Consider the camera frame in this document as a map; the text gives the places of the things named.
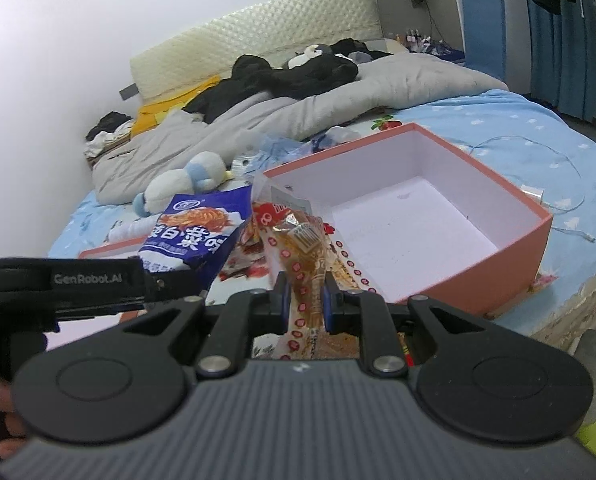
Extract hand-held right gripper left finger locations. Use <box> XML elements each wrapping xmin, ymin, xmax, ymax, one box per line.
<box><xmin>122</xmin><ymin>271</ymin><xmax>293</xmax><ymax>379</ymax></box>

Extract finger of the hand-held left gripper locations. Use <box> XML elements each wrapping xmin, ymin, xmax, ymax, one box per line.
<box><xmin>142</xmin><ymin>265</ymin><xmax>206</xmax><ymax>306</ymax></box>

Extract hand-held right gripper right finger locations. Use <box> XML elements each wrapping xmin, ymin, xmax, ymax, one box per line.
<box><xmin>324</xmin><ymin>271</ymin><xmax>485</xmax><ymax>379</ymax></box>

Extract orange translucent snack packet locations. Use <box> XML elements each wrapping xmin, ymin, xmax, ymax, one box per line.
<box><xmin>258</xmin><ymin>210</ymin><xmax>339</xmax><ymax>358</ymax></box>

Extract dark blue snack packet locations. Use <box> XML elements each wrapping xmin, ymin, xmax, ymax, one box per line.
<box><xmin>138</xmin><ymin>185</ymin><xmax>255</xmax><ymax>293</ymax></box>

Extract pink box lid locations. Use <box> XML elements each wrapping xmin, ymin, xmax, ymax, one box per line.
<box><xmin>45</xmin><ymin>236</ymin><xmax>151</xmax><ymax>351</ymax></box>

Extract pink cardboard box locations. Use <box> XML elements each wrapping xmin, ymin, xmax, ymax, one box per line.
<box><xmin>262</xmin><ymin>122</ymin><xmax>554</xmax><ymax>318</ymax></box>

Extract red dotted snack packet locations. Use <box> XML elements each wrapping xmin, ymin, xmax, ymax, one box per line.
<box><xmin>323</xmin><ymin>220</ymin><xmax>396</xmax><ymax>306</ymax></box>

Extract printed floral mat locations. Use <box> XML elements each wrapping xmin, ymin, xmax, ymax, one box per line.
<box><xmin>208</xmin><ymin>115</ymin><xmax>561</xmax><ymax>361</ymax></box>

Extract red white snack packet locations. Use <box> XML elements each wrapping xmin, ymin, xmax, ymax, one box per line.
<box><xmin>220</xmin><ymin>200</ymin><xmax>274</xmax><ymax>281</ymax></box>

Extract white blue plush toy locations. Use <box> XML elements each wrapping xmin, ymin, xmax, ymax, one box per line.
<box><xmin>132</xmin><ymin>151</ymin><xmax>234</xmax><ymax>218</ymax></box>

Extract crumpled light blue plastic bag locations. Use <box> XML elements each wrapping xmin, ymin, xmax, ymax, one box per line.
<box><xmin>230</xmin><ymin>132</ymin><xmax>329</xmax><ymax>181</ymax></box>

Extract pile of dark clothes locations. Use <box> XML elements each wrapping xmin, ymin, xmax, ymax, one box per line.
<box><xmin>84</xmin><ymin>112</ymin><xmax>136</xmax><ymax>161</ymax></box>

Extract white sock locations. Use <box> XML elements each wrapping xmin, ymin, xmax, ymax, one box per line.
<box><xmin>323</xmin><ymin>126</ymin><xmax>361</xmax><ymax>143</ymax></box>

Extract yellow cloth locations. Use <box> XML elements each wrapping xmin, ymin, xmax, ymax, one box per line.
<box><xmin>130</xmin><ymin>75</ymin><xmax>221</xmax><ymax>137</ymax></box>

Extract black clothes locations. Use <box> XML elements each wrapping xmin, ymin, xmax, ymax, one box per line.
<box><xmin>183</xmin><ymin>52</ymin><xmax>361</xmax><ymax>123</ymax></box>

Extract grey duvet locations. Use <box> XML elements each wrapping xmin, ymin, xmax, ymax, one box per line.
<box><xmin>92</xmin><ymin>52</ymin><xmax>510</xmax><ymax>206</ymax></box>

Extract black white plush toy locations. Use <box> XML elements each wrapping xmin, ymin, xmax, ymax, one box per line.
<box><xmin>283</xmin><ymin>44</ymin><xmax>334</xmax><ymax>68</ymax></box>

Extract light blue bed sheet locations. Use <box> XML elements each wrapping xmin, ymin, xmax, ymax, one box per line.
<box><xmin>48</xmin><ymin>89</ymin><xmax>596</xmax><ymax>351</ymax></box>

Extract row of small bottles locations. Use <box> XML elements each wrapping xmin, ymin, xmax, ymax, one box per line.
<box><xmin>395</xmin><ymin>30</ymin><xmax>431</xmax><ymax>53</ymax></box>

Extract cream quilted headboard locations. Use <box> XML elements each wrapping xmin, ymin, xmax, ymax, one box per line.
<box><xmin>129</xmin><ymin>0</ymin><xmax>385</xmax><ymax>101</ymax></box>

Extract blue padded board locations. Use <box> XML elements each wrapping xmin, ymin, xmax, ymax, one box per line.
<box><xmin>462</xmin><ymin>0</ymin><xmax>509</xmax><ymax>83</ymax></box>

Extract blue curtains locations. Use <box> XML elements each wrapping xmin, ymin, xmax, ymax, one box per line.
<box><xmin>520</xmin><ymin>0</ymin><xmax>596</xmax><ymax>123</ymax></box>

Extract white cable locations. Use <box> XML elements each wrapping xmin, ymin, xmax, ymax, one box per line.
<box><xmin>465</xmin><ymin>135</ymin><xmax>596</xmax><ymax>246</ymax></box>

